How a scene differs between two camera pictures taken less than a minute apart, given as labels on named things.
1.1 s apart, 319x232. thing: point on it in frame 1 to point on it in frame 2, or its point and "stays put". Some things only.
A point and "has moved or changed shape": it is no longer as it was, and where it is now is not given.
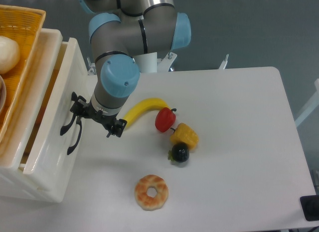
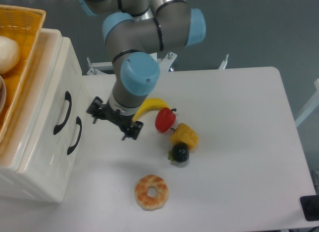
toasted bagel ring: [146, 201] stays put
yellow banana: [143, 107] stays put
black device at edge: [310, 204] stays put
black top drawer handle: [74, 98] to [68, 97]
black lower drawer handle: [79, 121] stays put
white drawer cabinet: [38, 156] stays put
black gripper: [112, 125] to [98, 110]
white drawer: [57, 153] has moved or changed shape
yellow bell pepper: [183, 133] stays put
